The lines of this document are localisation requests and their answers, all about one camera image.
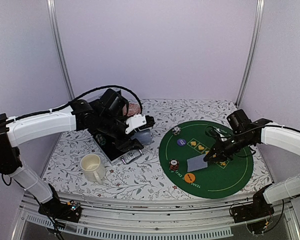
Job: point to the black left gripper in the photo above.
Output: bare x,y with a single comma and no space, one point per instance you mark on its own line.
127,145

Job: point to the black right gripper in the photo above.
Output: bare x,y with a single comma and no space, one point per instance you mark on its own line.
221,155

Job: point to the orange big blind button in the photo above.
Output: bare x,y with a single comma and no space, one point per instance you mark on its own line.
189,178

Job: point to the purple small blind button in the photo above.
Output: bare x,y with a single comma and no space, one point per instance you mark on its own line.
181,142

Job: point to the red black poker chip stack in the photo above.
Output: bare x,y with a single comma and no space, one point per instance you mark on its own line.
173,165

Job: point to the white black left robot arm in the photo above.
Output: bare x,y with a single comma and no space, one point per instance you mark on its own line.
76,115

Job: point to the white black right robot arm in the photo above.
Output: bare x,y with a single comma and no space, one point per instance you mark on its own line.
280,144

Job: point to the green round poker mat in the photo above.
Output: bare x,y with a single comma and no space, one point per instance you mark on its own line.
219,179

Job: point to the cream ceramic mug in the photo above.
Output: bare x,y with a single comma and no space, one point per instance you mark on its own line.
93,169

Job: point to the white floral tablecloth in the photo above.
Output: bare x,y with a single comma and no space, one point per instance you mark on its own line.
143,178

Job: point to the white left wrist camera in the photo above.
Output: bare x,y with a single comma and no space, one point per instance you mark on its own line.
134,122

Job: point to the aluminium frame rail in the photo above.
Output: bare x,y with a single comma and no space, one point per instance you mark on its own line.
179,219

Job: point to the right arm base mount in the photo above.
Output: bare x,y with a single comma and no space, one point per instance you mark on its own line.
245,212

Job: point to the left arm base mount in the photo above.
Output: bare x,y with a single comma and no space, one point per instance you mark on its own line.
55,209

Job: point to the right aluminium post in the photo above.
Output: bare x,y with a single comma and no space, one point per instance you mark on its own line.
251,53

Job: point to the aluminium post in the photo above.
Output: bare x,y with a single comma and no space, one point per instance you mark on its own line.
251,53
52,13

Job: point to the left aluminium post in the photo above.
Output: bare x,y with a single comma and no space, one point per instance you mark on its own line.
52,13

